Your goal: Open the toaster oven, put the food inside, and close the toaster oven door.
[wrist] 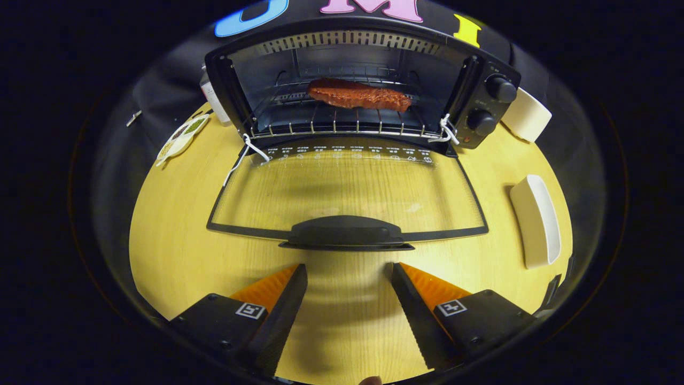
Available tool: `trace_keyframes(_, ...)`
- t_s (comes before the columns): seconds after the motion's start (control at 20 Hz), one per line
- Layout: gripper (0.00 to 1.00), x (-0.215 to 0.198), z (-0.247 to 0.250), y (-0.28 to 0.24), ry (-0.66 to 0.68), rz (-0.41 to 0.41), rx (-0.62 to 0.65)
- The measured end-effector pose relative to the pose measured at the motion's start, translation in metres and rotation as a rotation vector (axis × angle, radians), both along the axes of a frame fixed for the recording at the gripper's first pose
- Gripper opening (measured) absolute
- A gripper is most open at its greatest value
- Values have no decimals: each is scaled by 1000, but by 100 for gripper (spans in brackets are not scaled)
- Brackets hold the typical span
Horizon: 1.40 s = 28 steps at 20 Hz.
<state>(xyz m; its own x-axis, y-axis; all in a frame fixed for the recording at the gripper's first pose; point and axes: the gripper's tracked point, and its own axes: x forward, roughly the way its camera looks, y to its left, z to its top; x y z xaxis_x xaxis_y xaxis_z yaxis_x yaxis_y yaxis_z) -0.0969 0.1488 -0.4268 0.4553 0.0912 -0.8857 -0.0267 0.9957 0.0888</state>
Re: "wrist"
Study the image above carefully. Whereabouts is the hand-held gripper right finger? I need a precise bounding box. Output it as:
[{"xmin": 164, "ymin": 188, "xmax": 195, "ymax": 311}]
[{"xmin": 386, "ymin": 262, "xmax": 537, "ymax": 372}]

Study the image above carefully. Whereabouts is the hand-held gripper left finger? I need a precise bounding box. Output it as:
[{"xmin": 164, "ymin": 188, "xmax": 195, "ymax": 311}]
[{"xmin": 170, "ymin": 263, "xmax": 309, "ymax": 378}]

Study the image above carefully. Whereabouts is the black toaster oven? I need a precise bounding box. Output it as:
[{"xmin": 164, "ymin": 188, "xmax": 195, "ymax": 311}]
[{"xmin": 205, "ymin": 16, "xmax": 522, "ymax": 252}]

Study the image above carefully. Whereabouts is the brown steak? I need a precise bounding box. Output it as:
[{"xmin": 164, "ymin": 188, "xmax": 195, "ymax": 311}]
[{"xmin": 307, "ymin": 78, "xmax": 413, "ymax": 112}]

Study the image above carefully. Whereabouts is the metal oven rack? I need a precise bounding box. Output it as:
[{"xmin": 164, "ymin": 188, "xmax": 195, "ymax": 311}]
[{"xmin": 250, "ymin": 67, "xmax": 444, "ymax": 140}]

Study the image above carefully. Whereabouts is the white toaster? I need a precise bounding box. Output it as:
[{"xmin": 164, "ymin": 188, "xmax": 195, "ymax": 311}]
[{"xmin": 501, "ymin": 87, "xmax": 553, "ymax": 143}]

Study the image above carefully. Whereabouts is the white ribbed tray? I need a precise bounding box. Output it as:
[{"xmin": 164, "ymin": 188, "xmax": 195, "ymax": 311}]
[{"xmin": 509, "ymin": 174, "xmax": 562, "ymax": 270}]

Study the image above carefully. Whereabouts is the white seasoning dish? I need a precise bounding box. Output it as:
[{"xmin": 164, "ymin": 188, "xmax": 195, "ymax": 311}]
[{"xmin": 156, "ymin": 114, "xmax": 211, "ymax": 167}]

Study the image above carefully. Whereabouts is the small shaker bottle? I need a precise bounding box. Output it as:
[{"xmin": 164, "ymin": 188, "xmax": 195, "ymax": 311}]
[{"xmin": 199, "ymin": 64, "xmax": 232, "ymax": 127}]

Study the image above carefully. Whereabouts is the white string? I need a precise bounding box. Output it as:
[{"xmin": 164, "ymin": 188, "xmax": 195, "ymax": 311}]
[
  {"xmin": 429, "ymin": 113, "xmax": 460, "ymax": 145},
  {"xmin": 222, "ymin": 134, "xmax": 271, "ymax": 187}
]

